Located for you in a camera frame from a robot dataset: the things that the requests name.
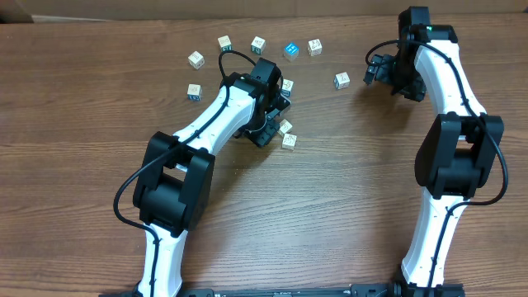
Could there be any block yellow C side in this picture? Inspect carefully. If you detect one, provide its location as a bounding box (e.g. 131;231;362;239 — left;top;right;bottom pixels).
278;119;293;137

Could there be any umbrella block blue side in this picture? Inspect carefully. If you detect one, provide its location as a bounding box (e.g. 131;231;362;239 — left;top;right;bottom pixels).
281;78;294;97

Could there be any block green R number five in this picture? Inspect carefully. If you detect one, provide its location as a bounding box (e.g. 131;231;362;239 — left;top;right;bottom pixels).
281;134;297;150

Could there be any block blue T side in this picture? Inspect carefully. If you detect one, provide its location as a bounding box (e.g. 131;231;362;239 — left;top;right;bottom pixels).
333;72;350;90

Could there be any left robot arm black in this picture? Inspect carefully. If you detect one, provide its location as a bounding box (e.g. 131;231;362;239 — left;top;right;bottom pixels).
132;59;290;296

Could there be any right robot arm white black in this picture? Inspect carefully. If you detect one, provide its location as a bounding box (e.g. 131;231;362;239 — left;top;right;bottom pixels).
364;7;508;296

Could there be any blue top block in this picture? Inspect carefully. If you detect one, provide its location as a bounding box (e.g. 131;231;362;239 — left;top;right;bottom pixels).
284;43;299;62

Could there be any block green J side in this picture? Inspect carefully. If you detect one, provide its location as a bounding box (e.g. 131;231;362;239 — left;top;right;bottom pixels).
251;36;266;55

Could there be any block blue D side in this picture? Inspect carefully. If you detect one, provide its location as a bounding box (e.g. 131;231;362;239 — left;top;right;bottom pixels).
187;84;202;101

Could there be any block yellow O side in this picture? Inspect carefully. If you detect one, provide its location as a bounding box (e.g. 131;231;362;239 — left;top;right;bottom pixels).
308;39;323;56

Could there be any block green R side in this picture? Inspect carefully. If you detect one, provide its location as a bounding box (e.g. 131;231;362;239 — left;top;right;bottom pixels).
218;35;233;52

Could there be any block top left plain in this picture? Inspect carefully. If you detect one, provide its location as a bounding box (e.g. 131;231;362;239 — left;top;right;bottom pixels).
188;51;205;69

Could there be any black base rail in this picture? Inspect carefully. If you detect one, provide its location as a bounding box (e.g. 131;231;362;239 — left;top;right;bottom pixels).
98;282;466;297

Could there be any cardboard backdrop wall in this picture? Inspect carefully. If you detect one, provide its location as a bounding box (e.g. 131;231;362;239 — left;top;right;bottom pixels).
1;0;527;23

